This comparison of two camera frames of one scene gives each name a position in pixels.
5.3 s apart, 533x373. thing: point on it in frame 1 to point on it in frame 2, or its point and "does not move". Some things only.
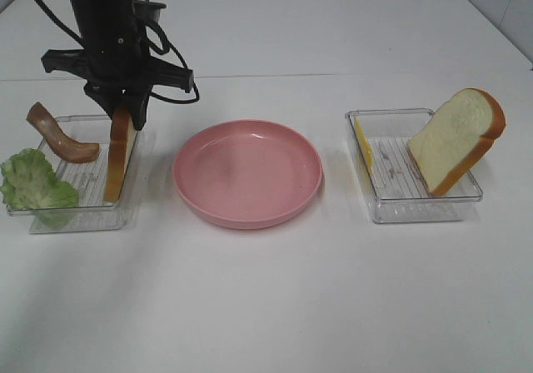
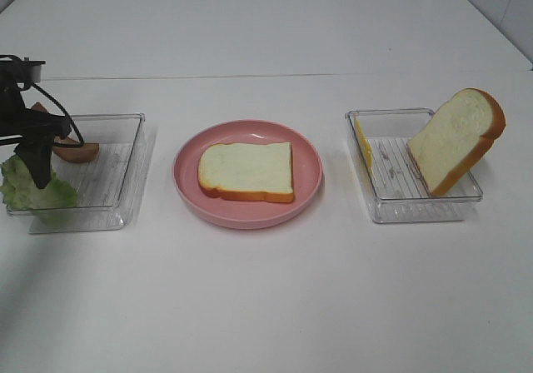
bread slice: [122, 136] to [257, 171]
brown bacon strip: [62, 143] does not move
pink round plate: [246, 174] does not move
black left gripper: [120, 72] to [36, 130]
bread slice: [456, 138] does not move
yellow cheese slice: [366, 146] does not move
